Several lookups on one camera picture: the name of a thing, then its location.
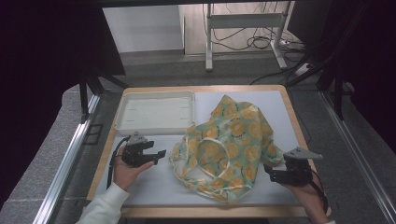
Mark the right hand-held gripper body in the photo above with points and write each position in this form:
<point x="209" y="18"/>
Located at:
<point x="295" y="172"/>

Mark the black curtain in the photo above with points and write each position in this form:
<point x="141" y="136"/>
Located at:
<point x="40" y="62"/>
<point x="370" y="62"/>

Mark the green shirt with orange print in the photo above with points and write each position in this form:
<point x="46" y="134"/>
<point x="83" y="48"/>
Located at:
<point x="230" y="143"/>

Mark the white table mat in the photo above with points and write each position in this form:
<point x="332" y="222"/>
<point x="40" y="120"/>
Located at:
<point x="171" y="183"/>

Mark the person's right hand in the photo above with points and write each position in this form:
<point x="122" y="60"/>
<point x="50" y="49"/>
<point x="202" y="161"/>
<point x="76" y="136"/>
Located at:
<point x="303" y="194"/>

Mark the white plastic tray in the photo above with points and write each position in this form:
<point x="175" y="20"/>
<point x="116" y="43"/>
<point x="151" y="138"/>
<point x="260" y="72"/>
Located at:
<point x="155" y="112"/>

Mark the black metal stand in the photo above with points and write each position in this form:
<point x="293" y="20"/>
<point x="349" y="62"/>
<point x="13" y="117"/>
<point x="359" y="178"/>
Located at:
<point x="337" y="90"/>
<point x="90" y="87"/>

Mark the aluminium rail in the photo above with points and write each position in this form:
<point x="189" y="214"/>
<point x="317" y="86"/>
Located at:
<point x="358" y="158"/>
<point x="67" y="161"/>

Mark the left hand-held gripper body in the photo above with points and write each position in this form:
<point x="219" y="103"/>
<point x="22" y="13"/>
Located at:
<point x="134" y="154"/>

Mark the white power strip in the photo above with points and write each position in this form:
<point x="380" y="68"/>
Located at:
<point x="302" y="69"/>

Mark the person's left hand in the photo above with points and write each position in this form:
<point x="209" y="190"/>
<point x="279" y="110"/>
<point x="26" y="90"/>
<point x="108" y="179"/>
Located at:
<point x="124" y="174"/>

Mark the white metal desk frame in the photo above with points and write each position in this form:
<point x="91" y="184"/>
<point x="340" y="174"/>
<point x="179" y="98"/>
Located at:
<point x="243" y="20"/>

